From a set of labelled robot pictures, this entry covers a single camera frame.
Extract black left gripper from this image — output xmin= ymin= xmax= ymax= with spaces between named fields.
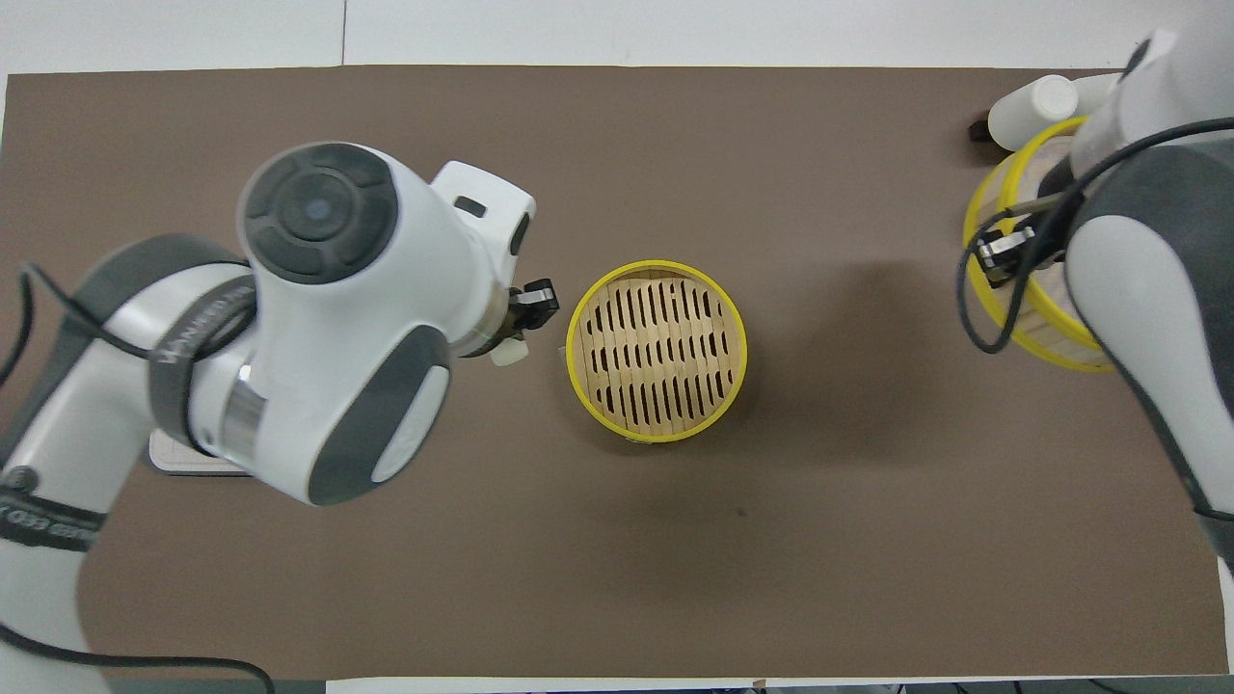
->
xmin=509 ymin=279 xmax=561 ymax=340

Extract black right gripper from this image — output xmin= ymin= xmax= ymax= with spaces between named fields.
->
xmin=979 ymin=159 xmax=1086 ymax=282

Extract yellow rimmed bamboo steamer basket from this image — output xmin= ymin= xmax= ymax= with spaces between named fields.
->
xmin=565 ymin=260 xmax=748 ymax=443

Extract white plastic cup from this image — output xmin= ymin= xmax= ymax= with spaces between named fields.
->
xmin=987 ymin=75 xmax=1081 ymax=152

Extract brown table mat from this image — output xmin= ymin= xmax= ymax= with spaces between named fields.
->
xmin=0 ymin=64 xmax=1234 ymax=681

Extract grey cutting board dark rim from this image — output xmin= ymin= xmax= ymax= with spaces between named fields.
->
xmin=149 ymin=429 xmax=256 ymax=476

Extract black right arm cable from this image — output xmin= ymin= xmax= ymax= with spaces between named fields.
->
xmin=956 ymin=118 xmax=1234 ymax=354

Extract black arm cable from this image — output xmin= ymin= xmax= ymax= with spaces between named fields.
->
xmin=956 ymin=118 xmax=1234 ymax=354
xmin=0 ymin=262 xmax=276 ymax=694

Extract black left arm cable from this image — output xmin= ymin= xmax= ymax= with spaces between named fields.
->
xmin=0 ymin=262 xmax=276 ymax=694

